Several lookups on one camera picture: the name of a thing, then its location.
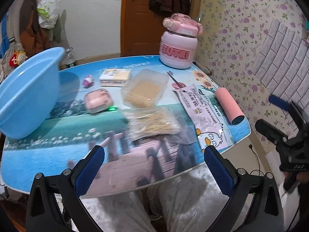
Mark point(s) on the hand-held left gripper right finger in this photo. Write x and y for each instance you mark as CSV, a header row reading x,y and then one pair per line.
x,y
219,171

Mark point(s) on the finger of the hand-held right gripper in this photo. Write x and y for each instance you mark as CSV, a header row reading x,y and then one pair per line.
x,y
268,128
278,101

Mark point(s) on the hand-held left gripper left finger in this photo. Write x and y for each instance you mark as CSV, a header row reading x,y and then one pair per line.
x,y
89,171

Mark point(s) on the pink cylindrical roller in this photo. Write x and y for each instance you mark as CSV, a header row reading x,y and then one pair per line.
x,y
228,104

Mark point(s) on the white and pink printed package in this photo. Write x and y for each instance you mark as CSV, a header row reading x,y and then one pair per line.
x,y
207,120

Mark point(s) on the pink case with clear lid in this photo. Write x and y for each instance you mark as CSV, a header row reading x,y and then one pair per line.
x,y
96,100

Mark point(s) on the bag of cotton swabs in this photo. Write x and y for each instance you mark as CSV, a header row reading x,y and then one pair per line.
x,y
152,123

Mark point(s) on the white and yellow tissue pack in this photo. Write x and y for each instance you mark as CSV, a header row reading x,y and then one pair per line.
x,y
114,76

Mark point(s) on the blue plastic basin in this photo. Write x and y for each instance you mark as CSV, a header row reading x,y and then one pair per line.
x,y
24,89

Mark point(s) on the scenic printed table cover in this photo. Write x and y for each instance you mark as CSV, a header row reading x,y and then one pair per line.
x,y
72,130

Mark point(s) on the person's white pants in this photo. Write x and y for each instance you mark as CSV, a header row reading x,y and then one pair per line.
x,y
183,205

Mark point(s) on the small pink toy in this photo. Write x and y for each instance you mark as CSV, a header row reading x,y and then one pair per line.
x,y
87,81

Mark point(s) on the pink water bottle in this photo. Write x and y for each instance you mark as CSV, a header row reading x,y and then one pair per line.
x,y
177,50

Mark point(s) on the clear water bottle green label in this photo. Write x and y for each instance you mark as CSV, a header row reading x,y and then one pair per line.
x,y
70,59

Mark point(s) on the grey fabric bag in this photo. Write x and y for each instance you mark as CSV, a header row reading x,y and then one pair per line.
x,y
7,70

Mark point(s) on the red and yellow plush toy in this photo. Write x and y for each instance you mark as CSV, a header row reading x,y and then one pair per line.
x,y
17,56

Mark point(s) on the brown and orange coat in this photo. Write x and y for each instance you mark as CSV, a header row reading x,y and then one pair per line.
x,y
29,33

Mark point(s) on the brown wooden door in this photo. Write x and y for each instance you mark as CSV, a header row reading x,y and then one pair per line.
x,y
137,29

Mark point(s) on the white plastic bag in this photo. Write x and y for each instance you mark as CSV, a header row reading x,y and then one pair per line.
x,y
48,12

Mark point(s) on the grey brick wall panel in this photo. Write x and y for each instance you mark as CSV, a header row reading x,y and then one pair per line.
x,y
282,53

